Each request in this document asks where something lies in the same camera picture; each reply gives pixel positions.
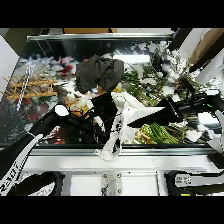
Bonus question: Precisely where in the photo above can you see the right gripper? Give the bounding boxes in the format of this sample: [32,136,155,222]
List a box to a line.
[158,97,185,125]

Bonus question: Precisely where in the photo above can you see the silver frame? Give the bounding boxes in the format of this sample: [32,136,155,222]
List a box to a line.
[0,32,224,197]

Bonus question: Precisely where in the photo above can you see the brown clothes hanger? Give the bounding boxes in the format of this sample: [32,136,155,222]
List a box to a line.
[7,77,59,89]
[2,88,58,100]

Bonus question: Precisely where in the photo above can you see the white and black garment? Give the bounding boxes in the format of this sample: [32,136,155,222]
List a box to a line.
[90,90,168,163]

